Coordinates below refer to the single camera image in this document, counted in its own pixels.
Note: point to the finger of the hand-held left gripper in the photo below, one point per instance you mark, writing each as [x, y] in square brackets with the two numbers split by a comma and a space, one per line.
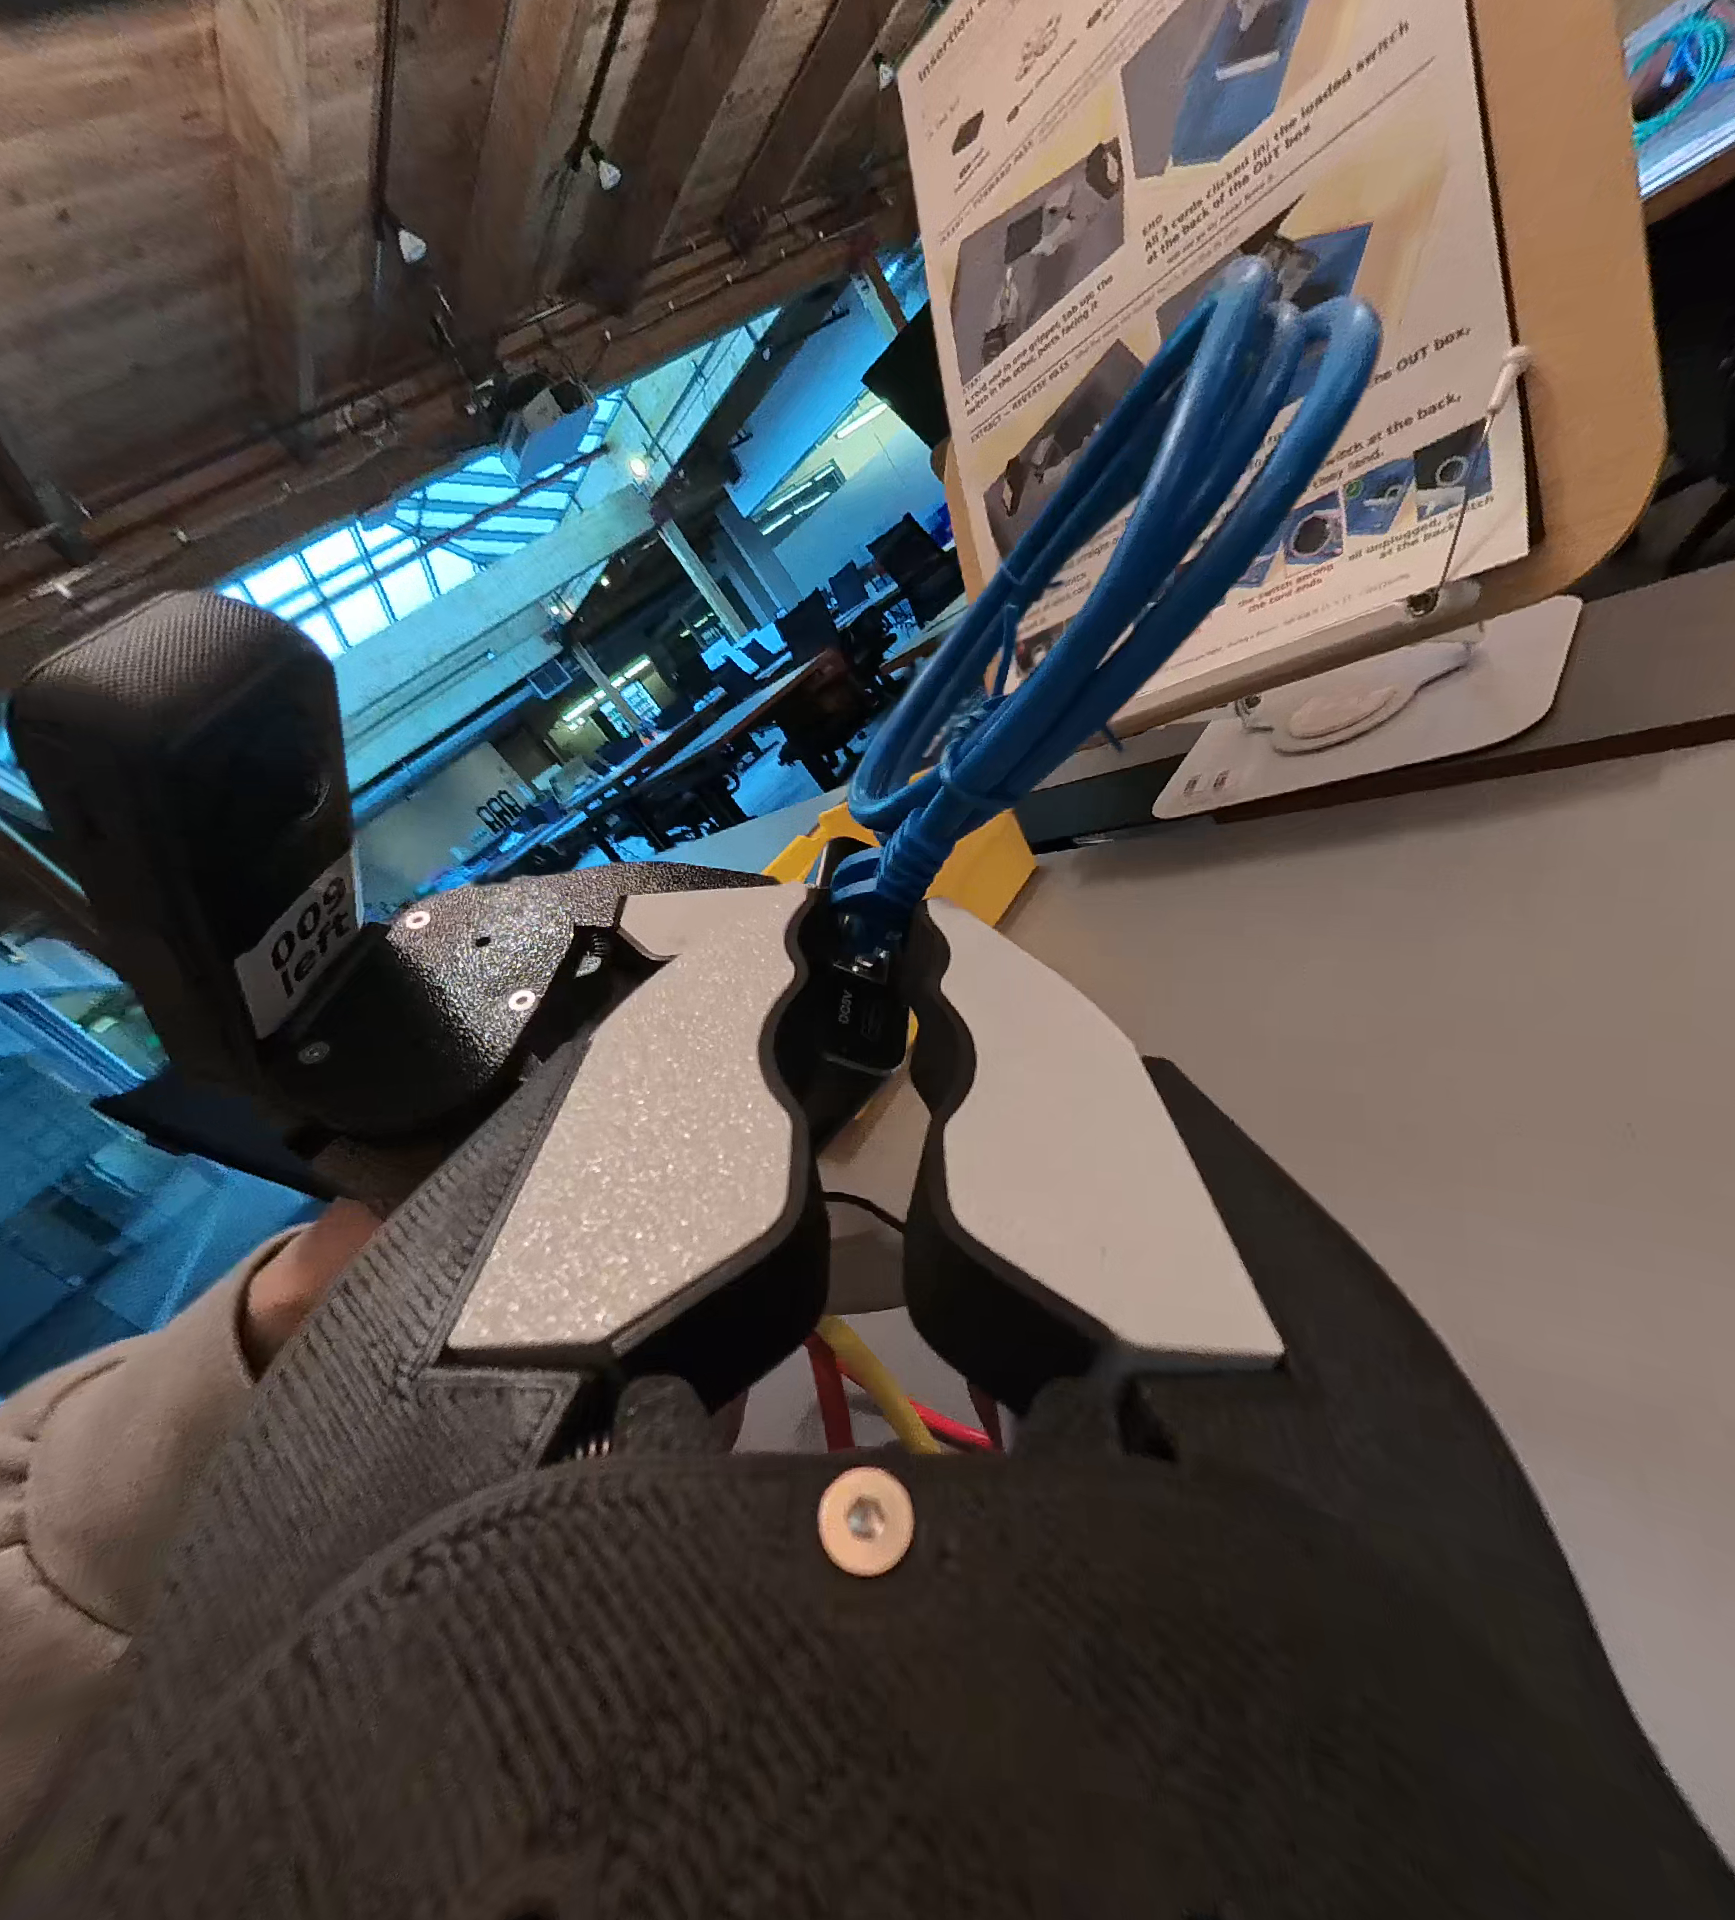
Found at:
[869, 1230]
[703, 922]

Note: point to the grey metal stand base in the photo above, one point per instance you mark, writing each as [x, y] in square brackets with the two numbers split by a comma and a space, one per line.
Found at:
[1498, 675]

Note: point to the person's left hand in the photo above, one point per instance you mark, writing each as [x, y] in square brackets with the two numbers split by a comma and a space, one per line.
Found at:
[305, 1274]

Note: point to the group of black office chairs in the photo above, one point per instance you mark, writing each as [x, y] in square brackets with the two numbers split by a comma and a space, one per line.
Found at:
[823, 675]

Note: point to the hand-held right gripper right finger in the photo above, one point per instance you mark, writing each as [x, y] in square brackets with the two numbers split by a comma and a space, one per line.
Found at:
[1093, 1184]

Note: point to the person's left forearm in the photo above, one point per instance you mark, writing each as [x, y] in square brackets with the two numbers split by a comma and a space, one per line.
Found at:
[27, 1574]

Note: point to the black computer monitor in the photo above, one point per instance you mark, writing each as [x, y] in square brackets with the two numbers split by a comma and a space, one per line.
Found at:
[911, 391]

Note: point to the yellow plastic bin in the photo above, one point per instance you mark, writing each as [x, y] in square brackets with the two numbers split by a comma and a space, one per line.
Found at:
[995, 862]

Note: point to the white ceiling projector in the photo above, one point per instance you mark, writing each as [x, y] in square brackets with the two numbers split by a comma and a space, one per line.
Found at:
[545, 429]

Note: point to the instruction sheet on wooden stand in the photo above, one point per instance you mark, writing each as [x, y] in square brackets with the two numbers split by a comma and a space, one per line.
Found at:
[1572, 225]

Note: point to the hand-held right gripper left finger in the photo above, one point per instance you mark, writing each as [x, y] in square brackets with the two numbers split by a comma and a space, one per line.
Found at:
[643, 1170]

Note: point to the black ethernet splitter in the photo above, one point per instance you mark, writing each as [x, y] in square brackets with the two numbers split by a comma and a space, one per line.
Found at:
[861, 1035]

